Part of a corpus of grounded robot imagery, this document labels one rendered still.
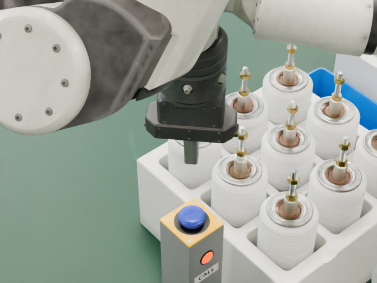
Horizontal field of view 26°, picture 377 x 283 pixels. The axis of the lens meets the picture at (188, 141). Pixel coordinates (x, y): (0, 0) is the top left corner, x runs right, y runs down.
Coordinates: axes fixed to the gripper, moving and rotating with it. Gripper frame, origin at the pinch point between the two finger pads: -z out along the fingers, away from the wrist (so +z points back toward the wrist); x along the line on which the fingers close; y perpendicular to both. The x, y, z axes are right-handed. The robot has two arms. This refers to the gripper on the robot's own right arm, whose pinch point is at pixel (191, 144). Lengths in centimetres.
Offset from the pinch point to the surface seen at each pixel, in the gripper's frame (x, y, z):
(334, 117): -22.3, -32.9, -22.1
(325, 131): -20.9, -30.5, -23.5
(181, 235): 1.1, 2.9, -16.0
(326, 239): -21.6, -10.3, -29.5
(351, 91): -28, -58, -36
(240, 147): -6.2, -17.3, -16.5
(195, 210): -0.5, -0.8, -14.4
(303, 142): -16.9, -25.5, -22.0
